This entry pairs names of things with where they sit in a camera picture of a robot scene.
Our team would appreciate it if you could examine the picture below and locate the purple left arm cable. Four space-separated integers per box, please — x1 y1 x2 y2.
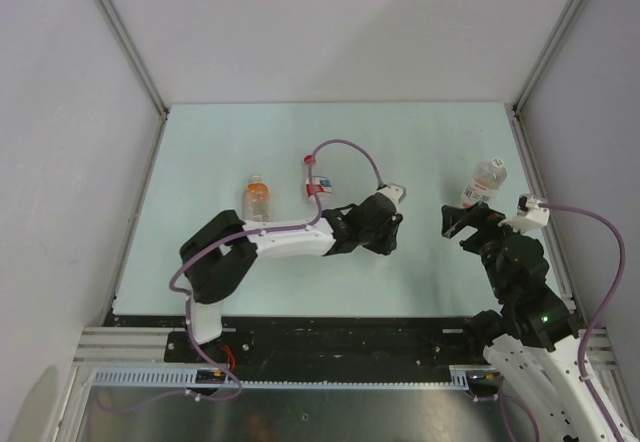
169 138 386 363

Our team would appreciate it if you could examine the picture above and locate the white green fruit tea bottle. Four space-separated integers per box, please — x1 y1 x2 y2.
460 159 507 208

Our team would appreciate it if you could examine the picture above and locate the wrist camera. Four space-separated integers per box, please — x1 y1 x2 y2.
377 183 406 211
498 194 550 233

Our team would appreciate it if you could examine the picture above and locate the slotted cable duct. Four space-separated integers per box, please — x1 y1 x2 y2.
92 366 501 391

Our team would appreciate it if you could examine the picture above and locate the clear red label water bottle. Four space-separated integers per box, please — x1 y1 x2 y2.
302 160 334 209

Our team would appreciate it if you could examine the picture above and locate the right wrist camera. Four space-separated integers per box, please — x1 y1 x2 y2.
498 194 550 233

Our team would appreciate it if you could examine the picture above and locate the orange label tea bottle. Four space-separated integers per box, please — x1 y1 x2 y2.
243 174 271 222

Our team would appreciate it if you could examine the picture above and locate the large white bottle cap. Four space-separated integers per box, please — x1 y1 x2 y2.
491 157 505 169

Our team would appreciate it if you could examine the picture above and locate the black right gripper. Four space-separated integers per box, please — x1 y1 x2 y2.
440 200 531 298

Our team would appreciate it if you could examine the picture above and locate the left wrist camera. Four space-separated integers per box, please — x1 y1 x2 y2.
377 183 406 211

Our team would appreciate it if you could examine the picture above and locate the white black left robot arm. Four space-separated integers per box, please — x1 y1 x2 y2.
170 184 406 362

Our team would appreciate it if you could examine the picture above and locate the aluminium frame post right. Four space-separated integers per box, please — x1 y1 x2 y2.
509 0 614 113

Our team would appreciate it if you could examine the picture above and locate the aluminium frame post left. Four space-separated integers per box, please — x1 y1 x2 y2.
74 0 169 116

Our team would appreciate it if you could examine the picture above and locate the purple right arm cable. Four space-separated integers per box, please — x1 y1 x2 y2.
537 201 629 442

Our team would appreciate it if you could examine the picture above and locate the aluminium frame post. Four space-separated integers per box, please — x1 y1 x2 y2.
509 0 614 113
74 0 169 116

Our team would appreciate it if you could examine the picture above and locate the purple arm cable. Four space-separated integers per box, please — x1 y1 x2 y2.
169 138 386 363
537 201 629 442

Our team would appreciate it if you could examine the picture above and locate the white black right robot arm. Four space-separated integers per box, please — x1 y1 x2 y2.
441 195 637 441

